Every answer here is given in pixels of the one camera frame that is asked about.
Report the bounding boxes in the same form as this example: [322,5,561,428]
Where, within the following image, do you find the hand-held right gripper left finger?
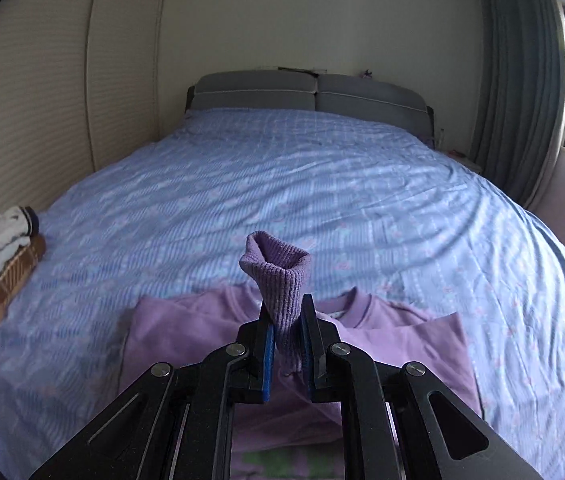
[27,305,278,480]

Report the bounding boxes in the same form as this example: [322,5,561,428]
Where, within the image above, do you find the grey-blue curtain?
[470,0,565,209]

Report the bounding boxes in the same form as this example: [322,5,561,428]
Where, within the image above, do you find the green pink patterned cloth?
[235,446,346,480]

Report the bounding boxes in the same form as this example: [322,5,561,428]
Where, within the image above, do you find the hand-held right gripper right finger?
[300,294,543,480]

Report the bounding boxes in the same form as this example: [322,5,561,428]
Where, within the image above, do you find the grey padded headboard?
[185,71,436,148]

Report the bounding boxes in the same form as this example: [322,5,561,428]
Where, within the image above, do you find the cream louvered wardrobe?
[0,0,172,246]

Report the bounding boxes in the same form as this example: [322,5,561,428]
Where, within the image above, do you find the blue floral striped quilt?
[0,107,565,461]

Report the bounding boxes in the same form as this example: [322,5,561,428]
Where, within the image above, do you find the purple sweater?
[120,231,483,453]

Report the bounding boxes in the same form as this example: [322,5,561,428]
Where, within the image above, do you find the bedside table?
[449,151,484,175]

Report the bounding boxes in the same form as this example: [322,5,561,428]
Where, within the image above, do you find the brown folded sweater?
[0,235,47,337]

